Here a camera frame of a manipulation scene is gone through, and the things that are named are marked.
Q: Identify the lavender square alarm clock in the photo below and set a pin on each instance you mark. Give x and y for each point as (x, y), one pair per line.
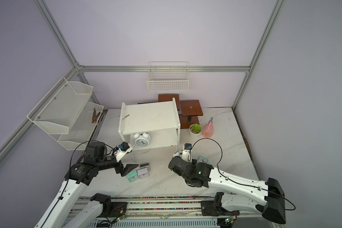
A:
(143, 173)

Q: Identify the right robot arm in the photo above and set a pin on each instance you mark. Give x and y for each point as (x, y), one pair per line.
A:
(266, 197)

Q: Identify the white mesh two-tier wall rack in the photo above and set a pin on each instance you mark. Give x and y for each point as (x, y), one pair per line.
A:
(65, 114)

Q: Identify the white wire wall basket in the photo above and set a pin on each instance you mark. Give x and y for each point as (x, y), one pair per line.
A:
(168, 81)

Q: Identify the white twin-bell alarm clock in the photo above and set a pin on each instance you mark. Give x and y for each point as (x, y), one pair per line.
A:
(142, 139)

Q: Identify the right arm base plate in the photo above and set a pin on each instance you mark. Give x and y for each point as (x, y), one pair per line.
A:
(210, 208)

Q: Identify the aluminium frame rail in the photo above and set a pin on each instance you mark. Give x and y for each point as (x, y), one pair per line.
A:
(244, 69)

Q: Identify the mint square clock left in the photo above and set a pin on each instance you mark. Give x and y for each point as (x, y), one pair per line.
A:
(132, 176)

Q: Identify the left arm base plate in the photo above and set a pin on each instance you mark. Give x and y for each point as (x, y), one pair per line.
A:
(113, 209)

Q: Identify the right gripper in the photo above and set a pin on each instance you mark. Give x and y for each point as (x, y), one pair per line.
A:
(194, 161)

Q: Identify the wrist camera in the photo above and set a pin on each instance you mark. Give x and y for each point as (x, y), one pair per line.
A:
(186, 152)
(122, 150)

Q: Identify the clear grey square clock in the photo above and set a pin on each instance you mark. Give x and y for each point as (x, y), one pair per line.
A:
(145, 165)

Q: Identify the pink spray bottle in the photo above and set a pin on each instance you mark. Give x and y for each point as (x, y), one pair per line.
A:
(208, 129)

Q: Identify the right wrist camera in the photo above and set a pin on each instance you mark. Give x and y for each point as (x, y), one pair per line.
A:
(186, 152)

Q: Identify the white two-tier shelf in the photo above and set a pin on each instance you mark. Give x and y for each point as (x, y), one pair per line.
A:
(160, 120)

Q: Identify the small green potted plant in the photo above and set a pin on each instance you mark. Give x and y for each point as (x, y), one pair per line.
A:
(195, 130)

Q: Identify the brown wooden step stand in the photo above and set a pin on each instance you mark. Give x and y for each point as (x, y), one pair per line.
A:
(189, 110)

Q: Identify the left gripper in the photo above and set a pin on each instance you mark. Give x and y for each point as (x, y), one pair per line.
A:
(127, 169)

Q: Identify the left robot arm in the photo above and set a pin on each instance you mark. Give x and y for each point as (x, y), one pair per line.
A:
(78, 178)

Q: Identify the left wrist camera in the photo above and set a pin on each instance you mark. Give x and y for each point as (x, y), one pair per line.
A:
(122, 150)

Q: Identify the mint square alarm clock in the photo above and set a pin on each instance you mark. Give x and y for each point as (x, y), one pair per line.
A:
(202, 160)

